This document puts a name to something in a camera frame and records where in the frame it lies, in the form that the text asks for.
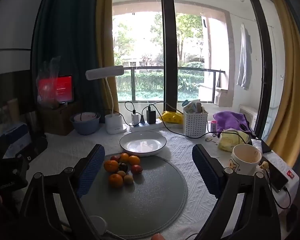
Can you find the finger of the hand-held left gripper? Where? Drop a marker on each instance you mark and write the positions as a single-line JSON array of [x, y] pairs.
[[36, 146]]

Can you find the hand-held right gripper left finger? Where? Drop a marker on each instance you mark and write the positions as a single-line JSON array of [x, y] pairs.
[[90, 171]]

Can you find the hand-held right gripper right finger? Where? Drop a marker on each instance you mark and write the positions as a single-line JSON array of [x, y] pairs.
[[205, 171]]

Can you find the mandarin with stem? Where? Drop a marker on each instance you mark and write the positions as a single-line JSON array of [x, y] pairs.
[[111, 166]]

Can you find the red cherry tomato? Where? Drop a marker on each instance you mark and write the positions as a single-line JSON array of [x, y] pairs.
[[136, 169], [114, 158]]

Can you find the brown longan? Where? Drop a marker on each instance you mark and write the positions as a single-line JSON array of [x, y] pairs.
[[128, 179], [121, 174]]

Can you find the dark cherry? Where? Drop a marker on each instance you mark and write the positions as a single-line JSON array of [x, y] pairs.
[[123, 166]]

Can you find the small smooth orange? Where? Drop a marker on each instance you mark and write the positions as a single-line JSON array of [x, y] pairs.
[[134, 160], [125, 157]]

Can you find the white plate with dark rim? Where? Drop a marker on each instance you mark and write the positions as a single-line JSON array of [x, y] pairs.
[[142, 145]]

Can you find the blue and white box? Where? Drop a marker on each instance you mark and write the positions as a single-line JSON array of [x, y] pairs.
[[15, 137]]

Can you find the brown cardboard box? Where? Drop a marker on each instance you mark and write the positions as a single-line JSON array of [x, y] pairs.
[[62, 120]]

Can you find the white cartoon mug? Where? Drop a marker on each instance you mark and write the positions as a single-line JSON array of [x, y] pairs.
[[242, 166]]

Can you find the yellow tissue pack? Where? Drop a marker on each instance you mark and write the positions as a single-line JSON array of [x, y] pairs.
[[232, 142]]

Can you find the blue bowl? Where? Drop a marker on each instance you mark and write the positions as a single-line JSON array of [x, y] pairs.
[[85, 128]]

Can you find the small pink bottle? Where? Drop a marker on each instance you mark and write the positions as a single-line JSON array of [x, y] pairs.
[[213, 126]]

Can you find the white perforated basket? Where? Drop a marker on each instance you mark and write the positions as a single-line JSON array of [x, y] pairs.
[[195, 123]]

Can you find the white desk lamp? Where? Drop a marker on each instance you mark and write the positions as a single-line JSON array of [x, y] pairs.
[[113, 125]]

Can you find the white round puck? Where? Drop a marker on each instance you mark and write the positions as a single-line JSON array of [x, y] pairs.
[[98, 224]]

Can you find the pale pink bowl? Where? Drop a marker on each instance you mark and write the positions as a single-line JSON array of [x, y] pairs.
[[85, 117]]

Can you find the purple cloth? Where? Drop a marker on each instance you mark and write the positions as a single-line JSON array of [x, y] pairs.
[[227, 120]]

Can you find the clear plastic bag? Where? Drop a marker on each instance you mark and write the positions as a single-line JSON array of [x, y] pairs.
[[47, 90]]

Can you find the round grey placemat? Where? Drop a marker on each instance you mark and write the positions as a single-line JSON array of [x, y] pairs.
[[145, 200]]

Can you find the yellow snack packet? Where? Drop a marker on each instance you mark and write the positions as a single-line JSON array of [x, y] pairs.
[[172, 117]]

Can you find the printed tissue pack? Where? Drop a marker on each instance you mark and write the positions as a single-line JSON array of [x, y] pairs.
[[195, 107]]

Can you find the tablet with red screen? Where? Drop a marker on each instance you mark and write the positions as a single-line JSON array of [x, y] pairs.
[[64, 87]]

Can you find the white charger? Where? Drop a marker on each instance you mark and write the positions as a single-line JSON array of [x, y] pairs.
[[135, 118]]

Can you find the white power strip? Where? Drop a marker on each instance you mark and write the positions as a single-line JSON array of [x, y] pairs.
[[145, 127]]

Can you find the black phone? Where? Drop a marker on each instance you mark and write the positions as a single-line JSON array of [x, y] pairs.
[[277, 177]]

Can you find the black charger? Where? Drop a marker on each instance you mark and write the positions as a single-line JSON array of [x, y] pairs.
[[151, 117]]

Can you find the dark teal curtain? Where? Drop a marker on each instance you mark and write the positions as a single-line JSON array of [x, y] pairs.
[[65, 35]]

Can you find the grey hanging garment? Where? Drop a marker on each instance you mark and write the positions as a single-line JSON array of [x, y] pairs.
[[244, 62]]

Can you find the black balcony railing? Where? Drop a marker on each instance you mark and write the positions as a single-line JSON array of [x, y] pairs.
[[145, 67]]

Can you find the yellow curtain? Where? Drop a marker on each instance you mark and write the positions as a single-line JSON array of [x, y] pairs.
[[105, 42], [290, 67]]

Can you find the black window frame post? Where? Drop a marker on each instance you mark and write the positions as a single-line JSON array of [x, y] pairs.
[[168, 42]]

